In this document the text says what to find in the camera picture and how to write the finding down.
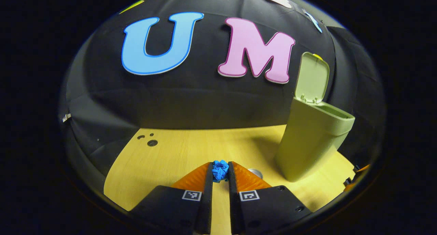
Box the black backdrop cloth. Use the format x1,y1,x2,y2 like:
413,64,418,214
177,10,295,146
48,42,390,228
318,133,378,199
58,0,386,194

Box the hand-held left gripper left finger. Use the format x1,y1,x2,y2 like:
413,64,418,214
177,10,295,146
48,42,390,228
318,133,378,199
130,162,214,235

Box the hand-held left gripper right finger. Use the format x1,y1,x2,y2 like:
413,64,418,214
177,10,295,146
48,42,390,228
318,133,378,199
228,161,312,235

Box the wooden desktop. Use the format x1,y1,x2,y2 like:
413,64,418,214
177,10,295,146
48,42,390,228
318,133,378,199
103,125,356,235

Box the pale green desktop garbage bin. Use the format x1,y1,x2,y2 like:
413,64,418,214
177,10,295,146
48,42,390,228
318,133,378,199
275,52,355,182

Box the blue paper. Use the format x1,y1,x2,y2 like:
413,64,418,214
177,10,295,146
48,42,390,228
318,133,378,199
212,160,229,183

